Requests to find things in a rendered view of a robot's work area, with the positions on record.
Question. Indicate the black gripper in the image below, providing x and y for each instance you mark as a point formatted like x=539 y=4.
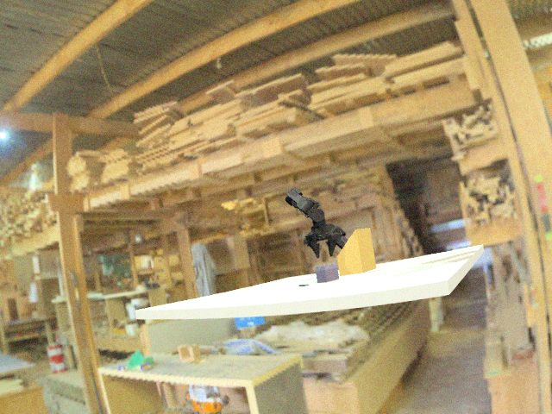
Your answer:
x=331 y=239

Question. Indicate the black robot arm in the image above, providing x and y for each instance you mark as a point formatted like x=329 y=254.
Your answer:
x=308 y=207

